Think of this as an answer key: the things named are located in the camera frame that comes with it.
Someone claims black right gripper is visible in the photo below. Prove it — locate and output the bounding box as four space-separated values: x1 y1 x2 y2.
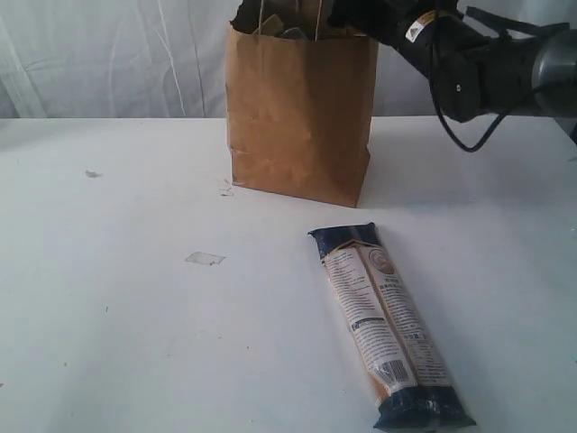
327 0 489 77

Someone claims brown paper shopping bag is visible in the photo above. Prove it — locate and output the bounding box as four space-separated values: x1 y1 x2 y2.
225 1 378 207

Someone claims long pasta packet dark blue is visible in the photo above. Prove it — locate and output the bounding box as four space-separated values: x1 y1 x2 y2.
309 223 475 432

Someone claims yellow grain bottle white cap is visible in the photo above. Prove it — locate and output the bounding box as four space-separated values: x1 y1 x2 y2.
253 14 285 37

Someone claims white backdrop curtain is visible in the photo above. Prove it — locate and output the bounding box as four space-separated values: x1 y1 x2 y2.
0 0 577 120

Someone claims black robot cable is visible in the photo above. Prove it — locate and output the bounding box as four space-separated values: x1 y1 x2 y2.
426 0 577 152

